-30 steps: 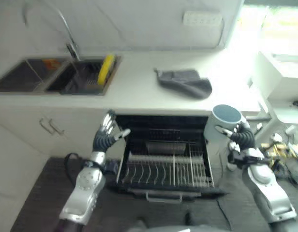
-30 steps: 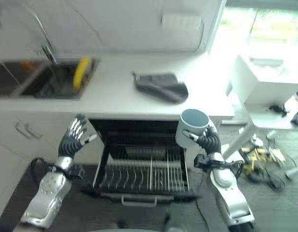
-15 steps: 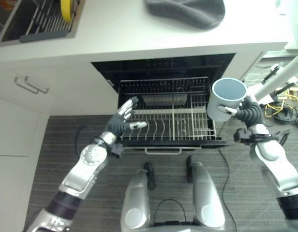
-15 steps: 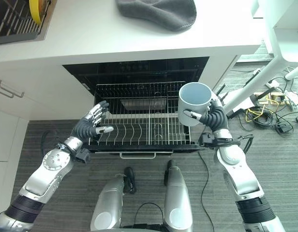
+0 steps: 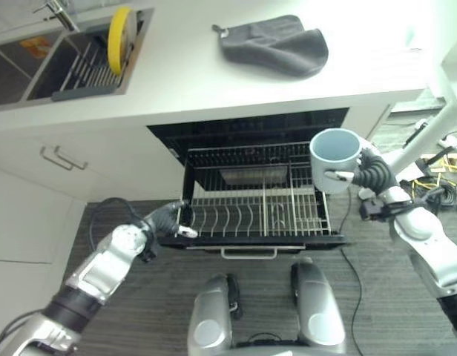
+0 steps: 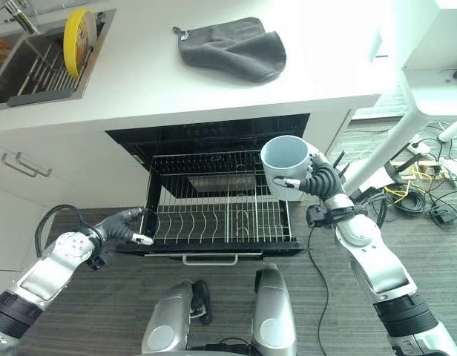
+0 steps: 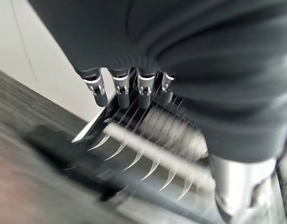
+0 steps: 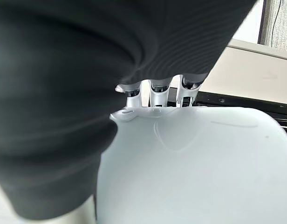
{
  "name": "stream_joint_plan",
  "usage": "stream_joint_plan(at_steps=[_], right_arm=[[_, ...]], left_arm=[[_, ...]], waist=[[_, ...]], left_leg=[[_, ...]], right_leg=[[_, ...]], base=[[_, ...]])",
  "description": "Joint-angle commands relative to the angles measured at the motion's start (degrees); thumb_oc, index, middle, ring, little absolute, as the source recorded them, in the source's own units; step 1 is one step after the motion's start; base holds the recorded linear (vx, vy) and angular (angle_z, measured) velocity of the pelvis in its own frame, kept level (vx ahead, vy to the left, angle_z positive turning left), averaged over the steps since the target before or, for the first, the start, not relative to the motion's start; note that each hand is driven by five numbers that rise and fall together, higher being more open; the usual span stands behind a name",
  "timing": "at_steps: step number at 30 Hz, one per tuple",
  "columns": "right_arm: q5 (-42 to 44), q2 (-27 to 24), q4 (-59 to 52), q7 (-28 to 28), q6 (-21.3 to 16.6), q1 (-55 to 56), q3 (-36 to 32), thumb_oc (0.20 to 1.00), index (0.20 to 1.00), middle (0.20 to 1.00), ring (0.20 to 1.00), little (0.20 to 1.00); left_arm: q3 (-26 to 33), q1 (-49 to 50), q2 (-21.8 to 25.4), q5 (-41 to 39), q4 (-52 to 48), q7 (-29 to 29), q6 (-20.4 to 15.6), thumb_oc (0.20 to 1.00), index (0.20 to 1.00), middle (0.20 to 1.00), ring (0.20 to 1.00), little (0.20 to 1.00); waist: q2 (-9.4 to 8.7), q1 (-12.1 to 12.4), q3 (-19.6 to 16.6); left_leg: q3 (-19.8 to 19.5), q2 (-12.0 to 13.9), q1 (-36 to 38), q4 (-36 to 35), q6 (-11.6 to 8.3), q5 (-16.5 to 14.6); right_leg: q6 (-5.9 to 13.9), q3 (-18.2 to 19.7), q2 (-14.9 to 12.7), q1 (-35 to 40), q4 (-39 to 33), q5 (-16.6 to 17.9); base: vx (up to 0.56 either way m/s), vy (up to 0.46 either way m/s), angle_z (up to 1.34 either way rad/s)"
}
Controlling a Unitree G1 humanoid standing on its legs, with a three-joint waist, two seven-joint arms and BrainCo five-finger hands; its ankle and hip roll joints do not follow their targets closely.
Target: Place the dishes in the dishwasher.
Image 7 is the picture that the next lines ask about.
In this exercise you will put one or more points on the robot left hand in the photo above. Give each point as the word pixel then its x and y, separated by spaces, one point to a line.
pixel 204 58

